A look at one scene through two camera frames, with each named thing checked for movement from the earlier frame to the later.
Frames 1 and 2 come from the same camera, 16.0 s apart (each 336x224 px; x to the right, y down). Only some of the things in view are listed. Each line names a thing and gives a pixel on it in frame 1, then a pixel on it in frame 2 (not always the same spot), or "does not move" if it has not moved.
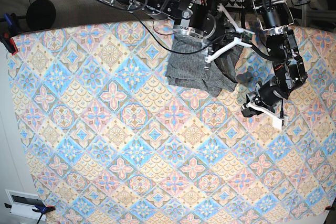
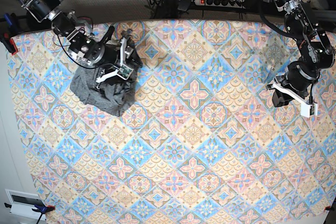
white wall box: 22,203 does not move
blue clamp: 11,21 does not move
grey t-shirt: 188,66 -> 111,98
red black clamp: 9,43 does not move
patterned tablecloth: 111,140 does not move
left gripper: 201,21 -> 101,54
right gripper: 268,95 -> 300,78
